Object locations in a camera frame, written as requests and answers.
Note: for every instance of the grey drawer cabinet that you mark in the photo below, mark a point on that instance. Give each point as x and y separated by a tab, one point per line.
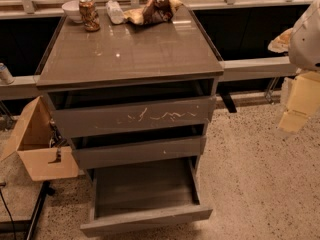
124	64

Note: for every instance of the crumpled brown snack bag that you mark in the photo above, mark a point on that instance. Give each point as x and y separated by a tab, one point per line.
154	12

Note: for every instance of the grey bottom drawer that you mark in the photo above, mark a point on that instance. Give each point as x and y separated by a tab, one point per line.
142	196

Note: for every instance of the brown drink can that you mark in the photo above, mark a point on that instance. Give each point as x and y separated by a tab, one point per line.
89	15

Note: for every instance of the white bowl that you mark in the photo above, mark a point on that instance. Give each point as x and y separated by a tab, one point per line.
71	9

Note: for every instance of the open cardboard box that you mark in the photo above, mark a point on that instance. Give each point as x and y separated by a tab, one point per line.
30	140

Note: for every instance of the grey drawer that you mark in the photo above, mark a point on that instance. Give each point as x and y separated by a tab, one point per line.
138	153
142	196
133	117

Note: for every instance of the padded gripper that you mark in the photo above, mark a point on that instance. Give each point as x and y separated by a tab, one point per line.
306	43

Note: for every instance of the grey middle drawer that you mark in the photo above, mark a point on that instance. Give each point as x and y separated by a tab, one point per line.
138	153

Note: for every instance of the white can on ledge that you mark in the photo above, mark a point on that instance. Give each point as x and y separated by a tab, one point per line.
5	74

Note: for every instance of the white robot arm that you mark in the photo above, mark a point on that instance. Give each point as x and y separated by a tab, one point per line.
302	43

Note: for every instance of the black metal floor stand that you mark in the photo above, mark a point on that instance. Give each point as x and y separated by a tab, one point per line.
28	226

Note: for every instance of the grey top drawer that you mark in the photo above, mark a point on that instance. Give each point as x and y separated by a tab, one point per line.
133	117

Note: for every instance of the grey metal railing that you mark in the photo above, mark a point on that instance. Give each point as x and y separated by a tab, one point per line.
24	87

